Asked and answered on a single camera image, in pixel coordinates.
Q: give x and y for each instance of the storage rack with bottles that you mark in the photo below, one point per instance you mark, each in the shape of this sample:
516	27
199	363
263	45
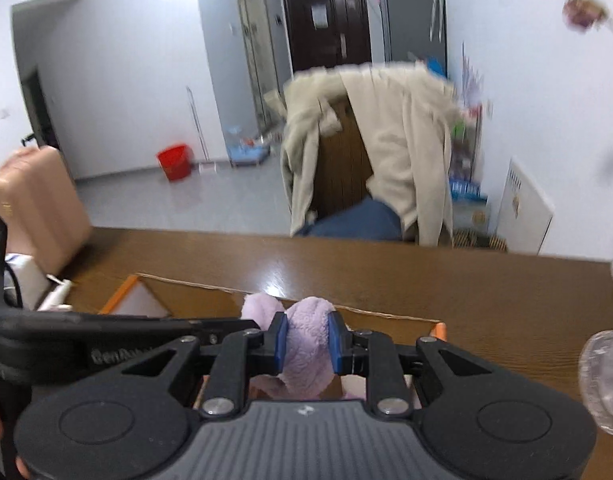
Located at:
469	160

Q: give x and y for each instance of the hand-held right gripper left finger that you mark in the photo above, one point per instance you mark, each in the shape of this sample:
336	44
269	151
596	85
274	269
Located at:
281	345

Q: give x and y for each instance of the wooden chair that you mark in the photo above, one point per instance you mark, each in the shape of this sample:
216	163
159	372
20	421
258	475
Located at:
341	160

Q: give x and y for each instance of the blue pet tray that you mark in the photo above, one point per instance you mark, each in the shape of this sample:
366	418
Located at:
249	155

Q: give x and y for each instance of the purple fluffy headband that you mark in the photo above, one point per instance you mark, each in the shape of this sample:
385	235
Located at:
306	340

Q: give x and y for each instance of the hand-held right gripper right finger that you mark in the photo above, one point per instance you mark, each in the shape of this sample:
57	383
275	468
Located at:
336	345

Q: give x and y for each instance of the pink suitcase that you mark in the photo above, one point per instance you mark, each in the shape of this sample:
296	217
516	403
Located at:
41	200

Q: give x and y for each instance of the clear plastic cup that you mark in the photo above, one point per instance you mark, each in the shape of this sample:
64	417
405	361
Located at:
606	375

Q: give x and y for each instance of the beige coat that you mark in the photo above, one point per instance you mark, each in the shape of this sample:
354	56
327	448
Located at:
406	150

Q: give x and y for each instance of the white tube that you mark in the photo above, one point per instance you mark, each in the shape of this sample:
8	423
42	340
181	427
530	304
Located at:
56	295

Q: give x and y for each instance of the red cardboard box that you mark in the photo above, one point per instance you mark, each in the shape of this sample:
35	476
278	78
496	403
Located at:
196	302

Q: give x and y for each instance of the glass side door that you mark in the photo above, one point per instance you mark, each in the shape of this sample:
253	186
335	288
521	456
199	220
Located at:
256	55

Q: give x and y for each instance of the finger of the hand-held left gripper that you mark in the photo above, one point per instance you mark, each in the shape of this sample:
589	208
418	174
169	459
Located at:
231	326

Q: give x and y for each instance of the dark brown entrance door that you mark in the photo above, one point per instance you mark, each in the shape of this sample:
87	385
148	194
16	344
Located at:
326	25

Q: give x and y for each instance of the grey refrigerator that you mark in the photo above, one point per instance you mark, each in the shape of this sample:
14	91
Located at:
416	15

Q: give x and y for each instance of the white flat board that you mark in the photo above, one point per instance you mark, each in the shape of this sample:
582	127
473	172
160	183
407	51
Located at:
523	210

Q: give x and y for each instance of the clear bag with charger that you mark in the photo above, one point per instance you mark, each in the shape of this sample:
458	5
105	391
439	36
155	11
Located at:
24	280

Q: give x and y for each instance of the red plastic bucket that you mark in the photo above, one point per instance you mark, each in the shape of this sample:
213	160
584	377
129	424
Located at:
175	162

